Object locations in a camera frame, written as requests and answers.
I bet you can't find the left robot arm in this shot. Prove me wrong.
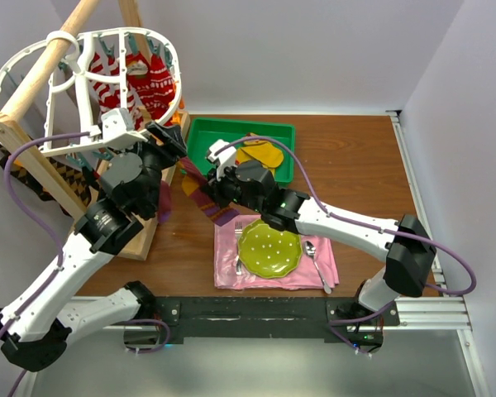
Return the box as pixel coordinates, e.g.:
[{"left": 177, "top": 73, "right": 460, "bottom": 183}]
[{"left": 0, "top": 122, "right": 187, "bottom": 372}]

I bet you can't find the green scalloped plate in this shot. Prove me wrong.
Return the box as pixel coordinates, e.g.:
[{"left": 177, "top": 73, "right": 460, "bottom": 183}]
[{"left": 239, "top": 219, "right": 303, "bottom": 279}]

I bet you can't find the silver spoon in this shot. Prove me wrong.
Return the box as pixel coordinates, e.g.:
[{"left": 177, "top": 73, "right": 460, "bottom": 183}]
[{"left": 303, "top": 241, "right": 332, "bottom": 294}]

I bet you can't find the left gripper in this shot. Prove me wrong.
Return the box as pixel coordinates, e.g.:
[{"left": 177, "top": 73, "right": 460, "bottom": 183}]
[{"left": 112, "top": 121, "right": 187, "bottom": 213}]

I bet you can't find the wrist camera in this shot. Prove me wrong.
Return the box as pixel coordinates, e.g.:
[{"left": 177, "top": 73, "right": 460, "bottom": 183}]
[
  {"left": 92, "top": 108, "right": 148, "bottom": 151},
  {"left": 206, "top": 139, "right": 236, "bottom": 181}
]

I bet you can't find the pink cloth napkin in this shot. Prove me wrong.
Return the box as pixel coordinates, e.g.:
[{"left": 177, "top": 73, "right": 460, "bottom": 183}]
[{"left": 214, "top": 215, "right": 339, "bottom": 290}]

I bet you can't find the yellow monster sock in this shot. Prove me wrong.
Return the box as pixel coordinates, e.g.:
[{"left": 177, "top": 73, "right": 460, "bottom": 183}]
[{"left": 238, "top": 139, "right": 284, "bottom": 171}]

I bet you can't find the wooden hanger stand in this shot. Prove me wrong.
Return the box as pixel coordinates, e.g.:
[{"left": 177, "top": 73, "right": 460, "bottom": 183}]
[{"left": 0, "top": 1, "right": 191, "bottom": 261}]

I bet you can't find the purple yellow striped sock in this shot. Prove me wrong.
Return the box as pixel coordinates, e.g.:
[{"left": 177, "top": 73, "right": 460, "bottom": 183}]
[{"left": 178, "top": 156, "right": 239, "bottom": 227}]

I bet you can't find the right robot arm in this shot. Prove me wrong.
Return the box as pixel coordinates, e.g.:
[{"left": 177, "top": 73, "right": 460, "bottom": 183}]
[{"left": 203, "top": 160, "right": 436, "bottom": 325}]

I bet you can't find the silver fork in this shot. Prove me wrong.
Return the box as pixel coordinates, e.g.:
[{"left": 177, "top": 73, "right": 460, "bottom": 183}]
[{"left": 234, "top": 221, "right": 243, "bottom": 275}]

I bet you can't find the red white striped sock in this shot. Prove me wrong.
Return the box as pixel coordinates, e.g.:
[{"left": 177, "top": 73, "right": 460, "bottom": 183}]
[{"left": 88, "top": 52, "right": 143, "bottom": 129}]

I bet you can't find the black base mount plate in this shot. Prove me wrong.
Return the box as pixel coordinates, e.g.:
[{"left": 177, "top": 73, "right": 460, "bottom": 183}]
[{"left": 125, "top": 297, "right": 398, "bottom": 353}]

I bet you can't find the red patterned sock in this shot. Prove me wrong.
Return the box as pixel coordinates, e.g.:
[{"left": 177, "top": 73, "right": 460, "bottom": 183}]
[{"left": 126, "top": 53, "right": 175, "bottom": 119}]

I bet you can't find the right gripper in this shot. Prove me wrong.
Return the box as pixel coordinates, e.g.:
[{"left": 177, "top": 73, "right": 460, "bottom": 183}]
[{"left": 201, "top": 160, "right": 265, "bottom": 214}]

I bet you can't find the green plastic tray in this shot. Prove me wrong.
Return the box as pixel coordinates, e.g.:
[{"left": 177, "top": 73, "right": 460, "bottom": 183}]
[{"left": 187, "top": 117, "right": 296, "bottom": 176}]

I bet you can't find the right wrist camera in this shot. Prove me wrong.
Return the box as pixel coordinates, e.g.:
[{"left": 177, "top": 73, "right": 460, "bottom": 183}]
[{"left": 206, "top": 139, "right": 236, "bottom": 181}]

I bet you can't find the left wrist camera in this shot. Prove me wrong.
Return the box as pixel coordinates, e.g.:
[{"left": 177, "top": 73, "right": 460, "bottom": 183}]
[{"left": 92, "top": 108, "right": 148, "bottom": 151}]

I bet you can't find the black argyle sock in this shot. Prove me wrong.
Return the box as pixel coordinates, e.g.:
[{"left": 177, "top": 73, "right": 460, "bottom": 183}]
[{"left": 10, "top": 158, "right": 92, "bottom": 206}]

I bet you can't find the white round sock hanger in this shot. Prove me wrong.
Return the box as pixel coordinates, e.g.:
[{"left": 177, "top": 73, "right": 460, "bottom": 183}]
[{"left": 0, "top": 26, "right": 184, "bottom": 158}]

